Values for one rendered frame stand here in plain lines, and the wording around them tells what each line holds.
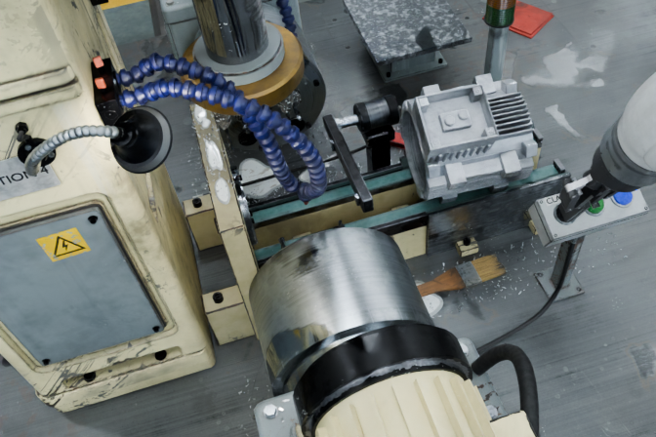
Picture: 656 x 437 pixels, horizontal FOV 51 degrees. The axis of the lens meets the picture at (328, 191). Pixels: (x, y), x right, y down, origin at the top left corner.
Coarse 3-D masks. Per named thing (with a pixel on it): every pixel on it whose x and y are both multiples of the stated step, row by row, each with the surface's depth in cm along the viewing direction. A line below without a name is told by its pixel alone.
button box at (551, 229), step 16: (640, 192) 110; (544, 208) 109; (608, 208) 109; (624, 208) 109; (640, 208) 109; (544, 224) 109; (560, 224) 108; (576, 224) 108; (592, 224) 108; (608, 224) 109; (544, 240) 111; (560, 240) 110
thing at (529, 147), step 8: (504, 80) 125; (512, 80) 124; (504, 88) 124; (512, 88) 123; (408, 104) 123; (400, 128) 135; (528, 144) 119; (536, 144) 119; (528, 152) 120; (536, 152) 120; (432, 168) 118; (432, 176) 119
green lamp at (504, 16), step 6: (486, 6) 145; (486, 12) 145; (492, 12) 143; (498, 12) 143; (504, 12) 142; (510, 12) 143; (486, 18) 146; (492, 18) 144; (498, 18) 144; (504, 18) 144; (510, 18) 144; (492, 24) 146; (498, 24) 145; (504, 24) 145
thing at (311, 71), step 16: (272, 16) 135; (304, 48) 133; (304, 80) 132; (320, 80) 134; (304, 96) 135; (320, 96) 137; (304, 112) 138; (320, 112) 141; (240, 128) 136; (304, 128) 142; (240, 144) 140; (256, 144) 141
